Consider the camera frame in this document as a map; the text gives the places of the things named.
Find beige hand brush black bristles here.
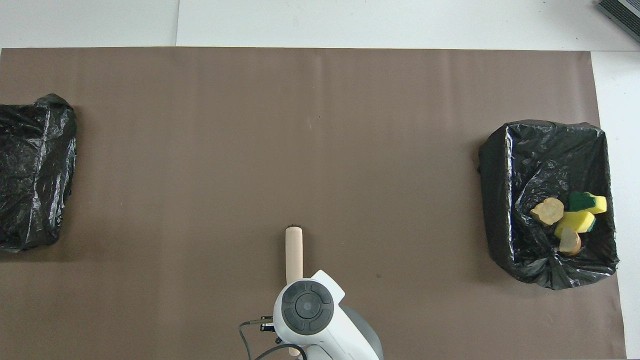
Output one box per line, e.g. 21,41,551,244
285,224,307,357

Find pale sliced bread toy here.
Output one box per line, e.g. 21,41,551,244
530,197,565,226

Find orange striped croissant toy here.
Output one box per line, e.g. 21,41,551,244
559,227,583,257

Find notched yellow sponge piece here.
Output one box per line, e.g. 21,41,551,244
553,210,597,239

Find green topped yellow sponge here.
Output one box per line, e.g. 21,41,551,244
568,191,608,215

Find bin lined with black bag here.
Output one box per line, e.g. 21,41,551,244
478,119,620,291
0,93,78,253

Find brown paper table mat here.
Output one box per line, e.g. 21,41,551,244
0,47,627,360

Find dark grey ribbed device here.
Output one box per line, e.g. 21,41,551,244
596,0,640,43

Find black right arm gripper cable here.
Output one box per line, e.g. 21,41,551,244
238,320,311,360

